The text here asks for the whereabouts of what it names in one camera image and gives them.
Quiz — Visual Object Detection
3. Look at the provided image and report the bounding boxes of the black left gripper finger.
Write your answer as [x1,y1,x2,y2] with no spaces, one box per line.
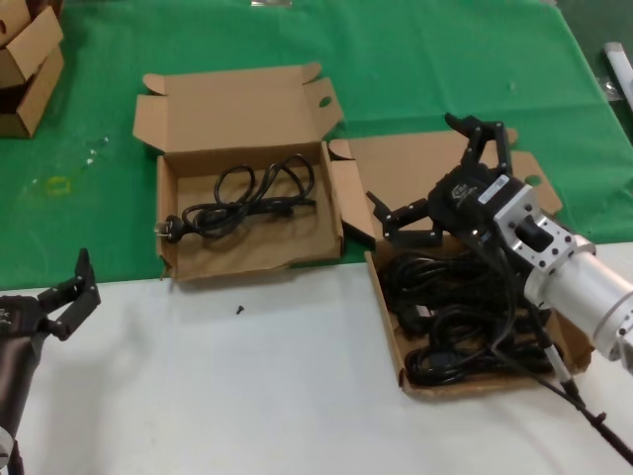
[37,248,103,342]

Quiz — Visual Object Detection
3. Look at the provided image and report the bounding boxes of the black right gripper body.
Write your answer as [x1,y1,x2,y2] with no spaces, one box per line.
[425,164,501,238]

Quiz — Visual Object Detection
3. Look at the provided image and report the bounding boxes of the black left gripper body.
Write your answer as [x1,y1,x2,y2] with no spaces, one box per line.
[0,294,50,347]

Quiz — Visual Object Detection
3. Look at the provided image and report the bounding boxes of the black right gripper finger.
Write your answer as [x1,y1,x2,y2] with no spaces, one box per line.
[366,191,441,249]
[443,112,510,174]

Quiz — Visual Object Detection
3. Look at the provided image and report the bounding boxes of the black power cable bundle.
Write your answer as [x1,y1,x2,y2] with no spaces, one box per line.
[404,340,555,388]
[395,296,545,358]
[383,250,500,318]
[156,153,317,244]

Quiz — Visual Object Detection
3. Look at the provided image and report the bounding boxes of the torn cardboard box with lid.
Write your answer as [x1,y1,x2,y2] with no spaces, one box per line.
[328,127,594,397]

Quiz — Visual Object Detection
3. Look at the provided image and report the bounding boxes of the open empty-type cardboard box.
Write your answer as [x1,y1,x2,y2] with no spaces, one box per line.
[132,61,346,283]

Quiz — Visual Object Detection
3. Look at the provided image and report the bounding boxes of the open stacked cardboard box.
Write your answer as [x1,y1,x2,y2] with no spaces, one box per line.
[0,47,65,139]

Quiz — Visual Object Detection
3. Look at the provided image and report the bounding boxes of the green table cloth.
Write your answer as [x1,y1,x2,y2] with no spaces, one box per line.
[0,0,633,293]

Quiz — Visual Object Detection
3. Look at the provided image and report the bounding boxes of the white debris scraps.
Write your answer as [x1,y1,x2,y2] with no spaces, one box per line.
[84,137,111,167]

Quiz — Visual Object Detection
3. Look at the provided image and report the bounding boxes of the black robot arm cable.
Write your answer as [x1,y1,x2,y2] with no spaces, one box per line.
[472,232,633,461]

